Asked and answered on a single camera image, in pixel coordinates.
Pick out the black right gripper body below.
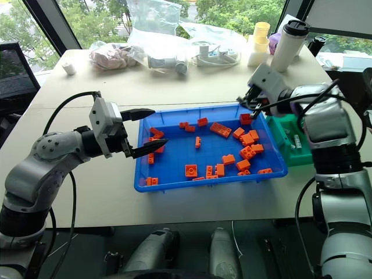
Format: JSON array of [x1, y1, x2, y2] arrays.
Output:
[[245, 83, 270, 110]]

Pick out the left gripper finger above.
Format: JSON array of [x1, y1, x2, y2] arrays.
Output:
[[131, 138, 170, 159], [129, 108, 156, 122]]

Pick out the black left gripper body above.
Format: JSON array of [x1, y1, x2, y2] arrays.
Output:
[[110, 109, 135, 159]]

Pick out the blue plastic bin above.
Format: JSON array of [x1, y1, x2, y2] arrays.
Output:
[[133, 102, 289, 194]]

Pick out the green plastic bin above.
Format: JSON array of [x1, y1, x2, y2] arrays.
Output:
[[265, 113, 315, 168]]

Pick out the long flat orange brick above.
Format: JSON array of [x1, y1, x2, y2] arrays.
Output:
[[209, 121, 233, 138]]

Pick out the plastic bag with power strip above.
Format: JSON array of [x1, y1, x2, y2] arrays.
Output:
[[179, 20, 248, 70]]

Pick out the white tumbler with black lid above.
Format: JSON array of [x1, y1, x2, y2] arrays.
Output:
[[270, 20, 312, 73]]

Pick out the white cylindrical device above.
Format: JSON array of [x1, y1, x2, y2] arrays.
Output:
[[147, 54, 189, 76]]

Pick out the stacked yellow cups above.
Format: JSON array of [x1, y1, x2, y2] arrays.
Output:
[[252, 21, 271, 53]]

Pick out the plastic bag with pink contents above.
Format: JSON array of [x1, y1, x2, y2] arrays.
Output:
[[88, 40, 146, 71]]

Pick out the black cylindrical object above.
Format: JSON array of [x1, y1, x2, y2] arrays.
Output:
[[307, 35, 327, 56]]

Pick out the small white cylinder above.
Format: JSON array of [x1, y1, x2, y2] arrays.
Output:
[[61, 62, 77, 76]]

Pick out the large clear plastic bag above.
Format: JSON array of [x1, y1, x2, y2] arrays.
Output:
[[126, 0, 191, 75]]

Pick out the grey rounded robot leg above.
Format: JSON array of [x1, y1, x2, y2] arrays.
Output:
[[123, 227, 181, 276], [209, 227, 242, 279]]

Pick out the black device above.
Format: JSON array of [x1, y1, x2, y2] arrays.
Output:
[[361, 67, 372, 129]]

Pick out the black mesh office chair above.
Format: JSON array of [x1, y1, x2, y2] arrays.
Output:
[[0, 41, 41, 119]]

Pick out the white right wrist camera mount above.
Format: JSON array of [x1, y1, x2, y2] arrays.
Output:
[[247, 63, 292, 102]]

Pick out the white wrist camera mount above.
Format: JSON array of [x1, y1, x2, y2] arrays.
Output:
[[247, 63, 292, 102], [88, 98, 123, 159]]

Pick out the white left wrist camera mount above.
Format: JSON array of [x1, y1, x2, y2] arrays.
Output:
[[88, 98, 123, 159]]

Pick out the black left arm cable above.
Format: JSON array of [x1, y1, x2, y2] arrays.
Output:
[[49, 170, 77, 279], [42, 91, 102, 137]]

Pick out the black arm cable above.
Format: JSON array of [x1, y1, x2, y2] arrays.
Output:
[[49, 170, 77, 279], [42, 91, 102, 137], [258, 78, 368, 155], [294, 176, 318, 277]]

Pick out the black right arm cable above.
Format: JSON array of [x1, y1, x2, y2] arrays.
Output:
[[258, 78, 368, 155], [294, 176, 318, 277]]

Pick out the dark window frame post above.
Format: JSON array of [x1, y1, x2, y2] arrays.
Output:
[[22, 0, 83, 56], [274, 0, 316, 30]]

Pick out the thin white cord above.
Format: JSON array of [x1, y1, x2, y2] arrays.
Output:
[[231, 220, 244, 259]]

